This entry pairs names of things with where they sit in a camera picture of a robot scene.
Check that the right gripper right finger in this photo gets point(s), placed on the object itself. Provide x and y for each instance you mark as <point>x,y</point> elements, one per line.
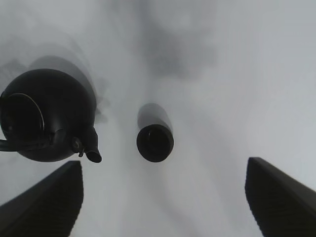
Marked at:
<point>281,206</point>

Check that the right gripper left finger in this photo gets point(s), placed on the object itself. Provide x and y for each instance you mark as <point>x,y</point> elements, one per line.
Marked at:
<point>48,209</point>

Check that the black metal tea kettle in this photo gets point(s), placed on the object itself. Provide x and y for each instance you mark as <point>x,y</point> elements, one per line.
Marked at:
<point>47,115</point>

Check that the small black teacup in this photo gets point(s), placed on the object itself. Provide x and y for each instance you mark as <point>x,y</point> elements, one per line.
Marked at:
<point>155,142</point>

